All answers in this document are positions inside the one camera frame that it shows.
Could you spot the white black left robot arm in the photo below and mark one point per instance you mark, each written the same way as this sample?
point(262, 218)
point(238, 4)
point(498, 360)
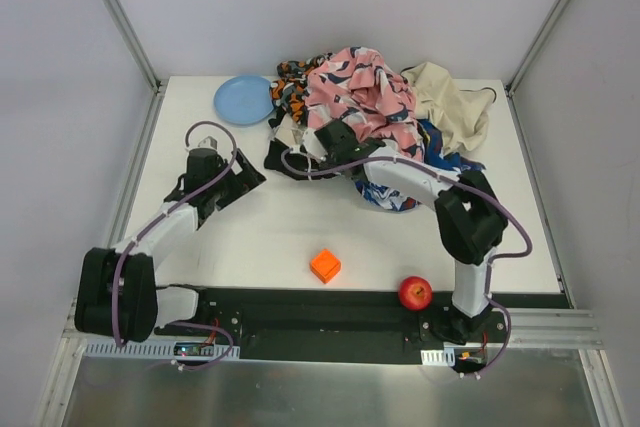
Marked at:
point(118, 296)

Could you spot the blue white red cloth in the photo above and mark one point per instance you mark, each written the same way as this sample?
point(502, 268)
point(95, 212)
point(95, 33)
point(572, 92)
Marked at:
point(434, 156)

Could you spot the left aluminium frame post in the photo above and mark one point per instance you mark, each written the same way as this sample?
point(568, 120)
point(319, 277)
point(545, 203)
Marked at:
point(133, 43)

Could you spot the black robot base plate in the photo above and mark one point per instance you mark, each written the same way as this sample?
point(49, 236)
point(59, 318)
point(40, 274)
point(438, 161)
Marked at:
point(363, 327)

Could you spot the black cloth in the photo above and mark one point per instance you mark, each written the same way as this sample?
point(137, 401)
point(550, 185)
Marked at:
point(274, 162)

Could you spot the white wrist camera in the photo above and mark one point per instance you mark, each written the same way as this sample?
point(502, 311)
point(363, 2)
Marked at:
point(207, 142)
point(305, 151)

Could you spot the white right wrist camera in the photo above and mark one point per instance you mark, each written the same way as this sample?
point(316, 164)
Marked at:
point(305, 151)

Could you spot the right aluminium frame post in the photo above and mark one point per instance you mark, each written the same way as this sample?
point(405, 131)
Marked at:
point(539, 41)

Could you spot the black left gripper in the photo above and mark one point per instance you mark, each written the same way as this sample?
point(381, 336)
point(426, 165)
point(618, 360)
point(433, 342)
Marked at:
point(235, 182)

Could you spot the red apple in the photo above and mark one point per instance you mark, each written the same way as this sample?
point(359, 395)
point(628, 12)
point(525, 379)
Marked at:
point(415, 293)

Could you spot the orange camouflage cloth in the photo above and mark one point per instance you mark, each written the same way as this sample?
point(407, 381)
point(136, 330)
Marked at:
point(289, 91)

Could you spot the beige zippered cloth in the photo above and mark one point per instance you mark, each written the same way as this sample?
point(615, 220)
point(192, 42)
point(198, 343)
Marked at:
point(460, 115)

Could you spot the blue plate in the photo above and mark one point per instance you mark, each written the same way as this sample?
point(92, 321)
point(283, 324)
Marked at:
point(243, 100)

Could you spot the aluminium frame post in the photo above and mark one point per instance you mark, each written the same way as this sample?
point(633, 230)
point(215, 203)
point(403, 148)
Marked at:
point(133, 43)
point(539, 41)

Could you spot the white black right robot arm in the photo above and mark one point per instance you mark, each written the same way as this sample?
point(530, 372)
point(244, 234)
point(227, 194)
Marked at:
point(470, 226)

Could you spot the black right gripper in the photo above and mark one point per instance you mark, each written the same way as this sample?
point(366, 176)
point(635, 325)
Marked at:
point(327, 132)

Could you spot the pink shark print cloth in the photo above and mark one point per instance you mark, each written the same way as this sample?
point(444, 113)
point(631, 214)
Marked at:
point(356, 87)

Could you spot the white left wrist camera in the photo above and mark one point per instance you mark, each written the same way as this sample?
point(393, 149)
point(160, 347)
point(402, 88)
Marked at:
point(207, 142)

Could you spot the orange cube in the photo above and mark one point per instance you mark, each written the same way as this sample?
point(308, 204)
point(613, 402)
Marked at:
point(325, 266)

